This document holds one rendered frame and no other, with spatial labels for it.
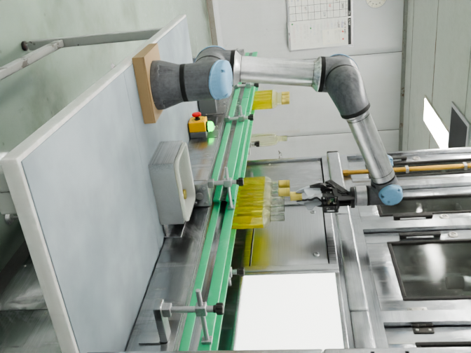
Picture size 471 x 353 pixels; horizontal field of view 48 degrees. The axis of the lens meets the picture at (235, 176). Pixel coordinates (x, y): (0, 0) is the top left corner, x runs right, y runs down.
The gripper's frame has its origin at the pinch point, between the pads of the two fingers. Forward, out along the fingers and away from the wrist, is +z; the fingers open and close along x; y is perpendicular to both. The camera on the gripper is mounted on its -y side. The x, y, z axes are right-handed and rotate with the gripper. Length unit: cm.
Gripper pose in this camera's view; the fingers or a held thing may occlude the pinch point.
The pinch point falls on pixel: (299, 195)
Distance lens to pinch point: 200.5
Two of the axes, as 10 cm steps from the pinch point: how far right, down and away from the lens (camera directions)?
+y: -0.8, 5.0, -8.6
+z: -9.9, 0.5, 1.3
